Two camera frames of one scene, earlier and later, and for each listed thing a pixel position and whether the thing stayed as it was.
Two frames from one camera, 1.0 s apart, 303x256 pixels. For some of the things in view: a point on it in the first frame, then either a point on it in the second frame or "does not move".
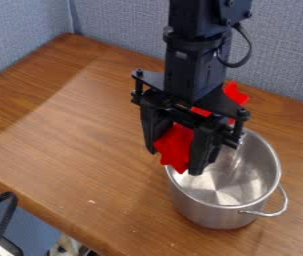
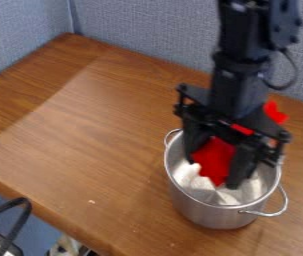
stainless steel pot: (236, 187) does not move
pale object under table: (65, 247) does not move
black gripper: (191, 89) → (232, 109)
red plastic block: (173, 142) → (213, 152)
